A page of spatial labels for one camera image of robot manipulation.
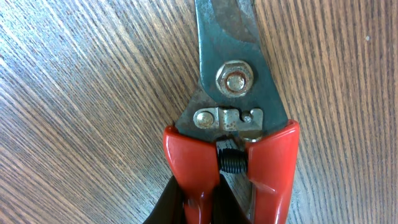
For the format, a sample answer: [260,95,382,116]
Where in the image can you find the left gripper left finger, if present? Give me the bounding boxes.
[143,176,186,224]

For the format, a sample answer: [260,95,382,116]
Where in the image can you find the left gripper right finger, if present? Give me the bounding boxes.
[211,174,250,224]

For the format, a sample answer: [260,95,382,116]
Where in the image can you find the red handled pruning shears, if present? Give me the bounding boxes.
[163,0,300,223]

